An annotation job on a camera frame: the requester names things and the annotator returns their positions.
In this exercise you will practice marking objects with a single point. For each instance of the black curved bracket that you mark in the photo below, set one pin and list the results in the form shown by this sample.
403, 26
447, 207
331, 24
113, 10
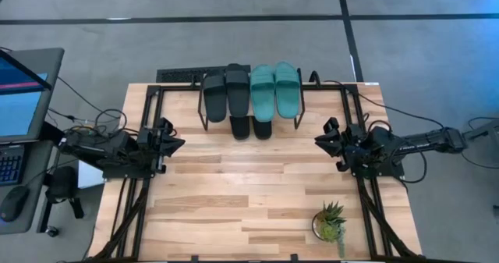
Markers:
313, 77

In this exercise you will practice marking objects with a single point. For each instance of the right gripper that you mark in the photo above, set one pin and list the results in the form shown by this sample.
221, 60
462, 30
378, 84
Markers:
350, 144

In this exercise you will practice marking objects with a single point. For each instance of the grey framed computer monitor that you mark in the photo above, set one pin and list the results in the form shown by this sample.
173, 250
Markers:
23, 114

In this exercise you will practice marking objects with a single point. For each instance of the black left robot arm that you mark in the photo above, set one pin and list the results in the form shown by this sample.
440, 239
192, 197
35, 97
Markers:
97, 150

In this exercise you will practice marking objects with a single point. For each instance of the grey metal stand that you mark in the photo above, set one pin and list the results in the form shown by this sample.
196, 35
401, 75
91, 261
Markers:
483, 129

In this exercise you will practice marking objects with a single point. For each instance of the black metal wood shelf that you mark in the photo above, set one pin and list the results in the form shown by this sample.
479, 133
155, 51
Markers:
199, 107

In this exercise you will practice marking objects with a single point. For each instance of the black aluminium table frame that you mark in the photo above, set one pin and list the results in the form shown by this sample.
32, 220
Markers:
179, 87

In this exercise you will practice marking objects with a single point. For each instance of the green succulent in pot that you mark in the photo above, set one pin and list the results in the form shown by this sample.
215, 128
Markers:
329, 226

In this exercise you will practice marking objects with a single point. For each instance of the black computer mouse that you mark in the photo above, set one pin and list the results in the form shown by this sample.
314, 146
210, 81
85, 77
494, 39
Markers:
13, 203

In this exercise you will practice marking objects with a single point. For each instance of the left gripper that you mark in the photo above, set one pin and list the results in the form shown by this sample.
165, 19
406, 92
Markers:
150, 144

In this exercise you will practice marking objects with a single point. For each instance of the grey side desk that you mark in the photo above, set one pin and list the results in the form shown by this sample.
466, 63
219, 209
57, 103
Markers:
35, 200

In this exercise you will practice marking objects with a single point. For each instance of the teal rubber slide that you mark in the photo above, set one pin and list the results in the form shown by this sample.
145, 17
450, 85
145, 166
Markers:
262, 95
287, 91

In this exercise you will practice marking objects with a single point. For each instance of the black computer keyboard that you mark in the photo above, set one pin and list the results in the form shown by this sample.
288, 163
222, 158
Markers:
9, 167

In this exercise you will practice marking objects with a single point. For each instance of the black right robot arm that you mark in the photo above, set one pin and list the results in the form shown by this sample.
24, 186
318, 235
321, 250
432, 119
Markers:
429, 140

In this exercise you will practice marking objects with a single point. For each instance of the black caster wheel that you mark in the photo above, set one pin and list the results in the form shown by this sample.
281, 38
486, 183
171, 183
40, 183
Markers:
51, 232

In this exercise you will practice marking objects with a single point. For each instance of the black rubber slide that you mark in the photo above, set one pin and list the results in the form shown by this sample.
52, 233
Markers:
214, 99
238, 93
239, 128

